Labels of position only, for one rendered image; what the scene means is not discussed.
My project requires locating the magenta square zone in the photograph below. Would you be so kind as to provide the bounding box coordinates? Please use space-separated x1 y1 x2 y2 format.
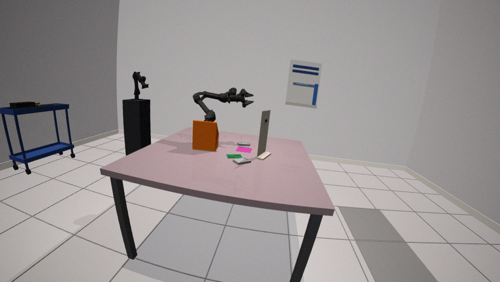
236 147 252 153

